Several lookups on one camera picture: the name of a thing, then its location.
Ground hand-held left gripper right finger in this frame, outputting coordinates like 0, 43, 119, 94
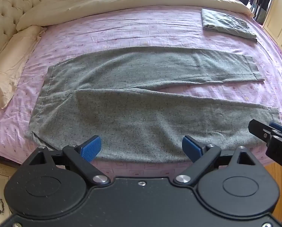
173, 135, 262, 185

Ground cream duvet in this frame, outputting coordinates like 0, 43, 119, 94
15, 0, 255, 32

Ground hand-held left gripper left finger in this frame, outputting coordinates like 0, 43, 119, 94
23, 135, 110, 185

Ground tufted beige headboard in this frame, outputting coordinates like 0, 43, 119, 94
0, 0, 45, 63

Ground pink patterned bed sheet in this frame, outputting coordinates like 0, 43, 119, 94
0, 4, 282, 179

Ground grey speckled pants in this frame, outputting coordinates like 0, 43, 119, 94
25, 46, 280, 163

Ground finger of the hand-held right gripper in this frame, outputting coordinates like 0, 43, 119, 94
248, 119, 274, 144
269, 122, 282, 140

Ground cream wardrobe door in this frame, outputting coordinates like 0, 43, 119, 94
262, 0, 282, 65

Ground cream pillow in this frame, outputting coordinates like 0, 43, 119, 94
0, 25, 47, 109

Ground folded grey pants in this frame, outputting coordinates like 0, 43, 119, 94
201, 8, 258, 42

